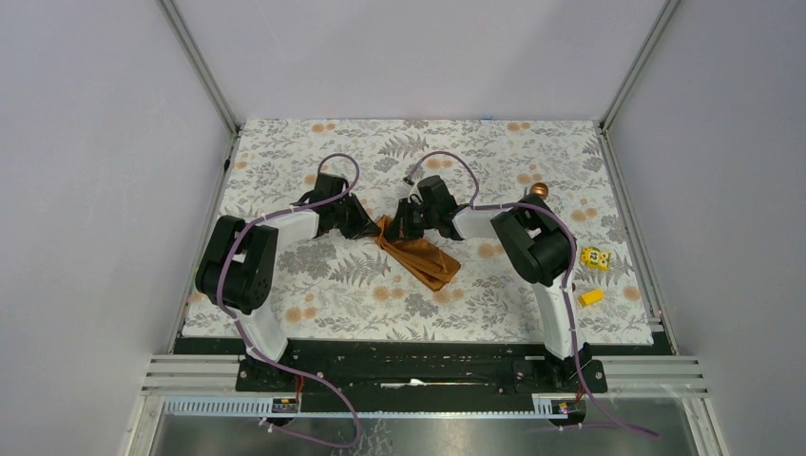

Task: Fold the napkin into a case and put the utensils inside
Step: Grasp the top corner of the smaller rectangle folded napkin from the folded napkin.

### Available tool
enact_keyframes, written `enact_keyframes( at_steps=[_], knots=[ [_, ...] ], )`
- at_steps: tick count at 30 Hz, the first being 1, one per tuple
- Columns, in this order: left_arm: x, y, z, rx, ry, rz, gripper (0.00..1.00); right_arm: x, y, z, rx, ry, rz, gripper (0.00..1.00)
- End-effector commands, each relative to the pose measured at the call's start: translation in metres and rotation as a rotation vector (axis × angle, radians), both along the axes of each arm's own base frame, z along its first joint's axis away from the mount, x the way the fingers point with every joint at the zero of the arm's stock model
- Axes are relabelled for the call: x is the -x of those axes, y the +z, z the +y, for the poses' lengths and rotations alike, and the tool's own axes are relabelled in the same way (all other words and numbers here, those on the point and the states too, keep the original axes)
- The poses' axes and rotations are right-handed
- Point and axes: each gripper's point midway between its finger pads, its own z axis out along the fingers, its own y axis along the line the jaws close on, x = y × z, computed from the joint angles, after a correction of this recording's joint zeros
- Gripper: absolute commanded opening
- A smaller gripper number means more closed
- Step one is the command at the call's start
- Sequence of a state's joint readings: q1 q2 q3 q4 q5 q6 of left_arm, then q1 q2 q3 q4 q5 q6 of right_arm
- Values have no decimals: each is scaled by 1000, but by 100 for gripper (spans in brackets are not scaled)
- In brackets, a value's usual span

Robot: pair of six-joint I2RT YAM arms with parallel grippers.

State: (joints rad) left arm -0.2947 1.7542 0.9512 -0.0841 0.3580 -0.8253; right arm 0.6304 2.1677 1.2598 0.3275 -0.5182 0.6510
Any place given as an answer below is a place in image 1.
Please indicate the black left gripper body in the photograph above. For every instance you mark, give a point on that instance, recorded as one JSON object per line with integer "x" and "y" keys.
{"x": 349, "y": 218}

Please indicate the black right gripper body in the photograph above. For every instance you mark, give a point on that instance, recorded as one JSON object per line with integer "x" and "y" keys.
{"x": 415, "y": 218}

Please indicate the orange cloth napkin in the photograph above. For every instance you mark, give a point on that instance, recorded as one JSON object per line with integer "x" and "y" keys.
{"x": 426, "y": 262}

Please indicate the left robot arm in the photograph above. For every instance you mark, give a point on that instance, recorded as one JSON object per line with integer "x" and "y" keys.
{"x": 238, "y": 264}

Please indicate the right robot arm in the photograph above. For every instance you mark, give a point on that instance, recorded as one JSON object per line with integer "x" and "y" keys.
{"x": 538, "y": 245}

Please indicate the floral tablecloth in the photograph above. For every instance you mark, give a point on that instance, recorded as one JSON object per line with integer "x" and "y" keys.
{"x": 334, "y": 288}

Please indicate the small yellow toy block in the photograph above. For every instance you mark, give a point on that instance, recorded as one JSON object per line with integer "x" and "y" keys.
{"x": 596, "y": 258}

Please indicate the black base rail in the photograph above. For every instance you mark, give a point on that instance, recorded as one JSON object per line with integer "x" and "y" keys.
{"x": 420, "y": 377}

